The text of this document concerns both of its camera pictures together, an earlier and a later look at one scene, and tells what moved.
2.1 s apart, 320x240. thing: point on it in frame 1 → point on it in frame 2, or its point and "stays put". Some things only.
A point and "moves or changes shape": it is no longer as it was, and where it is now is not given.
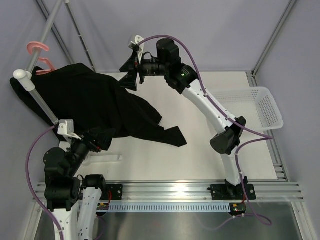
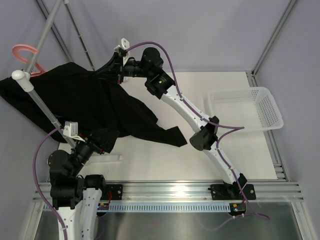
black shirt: [79, 96] moves or changes shape
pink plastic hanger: [31, 45] → [15, 50]
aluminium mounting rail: [274, 191] stays put
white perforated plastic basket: [256, 104] stays put
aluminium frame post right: [251, 74] stays put
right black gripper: [129, 82] → [113, 70]
